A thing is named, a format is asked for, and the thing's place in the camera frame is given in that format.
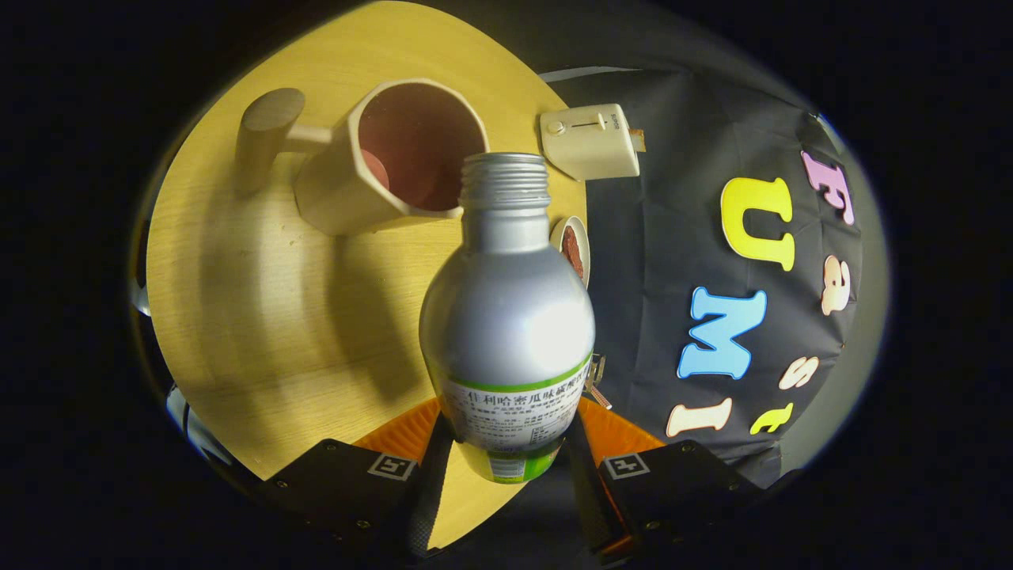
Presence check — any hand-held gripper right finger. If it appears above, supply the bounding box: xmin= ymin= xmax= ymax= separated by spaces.
xmin=563 ymin=397 xmax=765 ymax=564

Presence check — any beige cup with wooden handle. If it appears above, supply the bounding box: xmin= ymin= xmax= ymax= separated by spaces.
xmin=235 ymin=78 xmax=490 ymax=237

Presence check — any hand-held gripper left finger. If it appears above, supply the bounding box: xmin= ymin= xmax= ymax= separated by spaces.
xmin=264 ymin=397 xmax=457 ymax=557

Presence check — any white round plate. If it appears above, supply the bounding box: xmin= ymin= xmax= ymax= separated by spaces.
xmin=550 ymin=215 xmax=591 ymax=287

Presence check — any white toaster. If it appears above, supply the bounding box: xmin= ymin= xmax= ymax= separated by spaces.
xmin=540 ymin=104 xmax=640 ymax=181

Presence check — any black backdrop cloth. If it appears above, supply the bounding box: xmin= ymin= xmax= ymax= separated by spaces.
xmin=546 ymin=67 xmax=867 ymax=488

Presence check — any silver bottle with green label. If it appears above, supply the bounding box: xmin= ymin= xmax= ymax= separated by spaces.
xmin=419 ymin=153 xmax=596 ymax=485

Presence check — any wooden table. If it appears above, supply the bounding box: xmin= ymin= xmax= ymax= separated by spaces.
xmin=146 ymin=0 xmax=590 ymax=551

